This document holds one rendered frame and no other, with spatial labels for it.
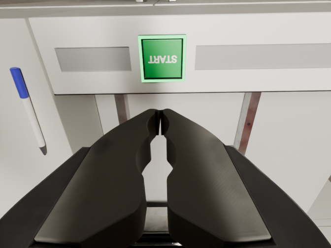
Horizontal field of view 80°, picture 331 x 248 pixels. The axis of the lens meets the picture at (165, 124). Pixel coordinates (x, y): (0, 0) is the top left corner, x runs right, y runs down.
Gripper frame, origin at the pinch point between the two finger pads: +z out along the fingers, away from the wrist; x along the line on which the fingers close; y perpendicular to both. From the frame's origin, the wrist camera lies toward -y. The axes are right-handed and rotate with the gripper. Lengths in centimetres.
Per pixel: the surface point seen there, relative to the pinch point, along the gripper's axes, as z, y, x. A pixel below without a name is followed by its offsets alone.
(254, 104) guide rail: 25.7, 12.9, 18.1
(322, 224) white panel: 27, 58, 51
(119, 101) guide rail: 25.7, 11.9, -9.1
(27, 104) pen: 13.3, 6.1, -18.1
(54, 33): 14.7, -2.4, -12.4
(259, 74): 14.7, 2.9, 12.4
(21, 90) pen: 13.3, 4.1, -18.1
